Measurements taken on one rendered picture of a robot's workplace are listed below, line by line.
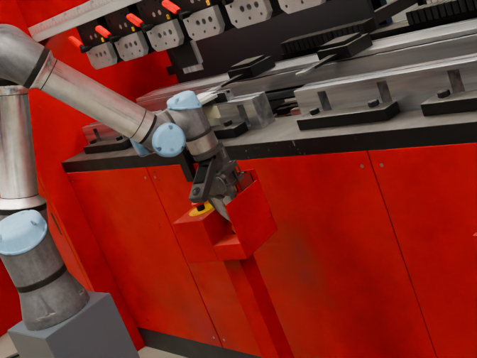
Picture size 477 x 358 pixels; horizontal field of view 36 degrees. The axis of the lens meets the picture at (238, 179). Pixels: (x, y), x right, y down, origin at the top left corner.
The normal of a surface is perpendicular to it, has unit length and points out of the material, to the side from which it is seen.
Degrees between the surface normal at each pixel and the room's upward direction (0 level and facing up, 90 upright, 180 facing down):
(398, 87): 90
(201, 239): 90
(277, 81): 90
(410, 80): 90
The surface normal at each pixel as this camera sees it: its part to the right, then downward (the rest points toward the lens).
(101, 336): 0.68, -0.06
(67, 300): 0.52, -0.31
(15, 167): 0.29, 0.15
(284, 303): -0.69, 0.43
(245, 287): -0.52, 0.42
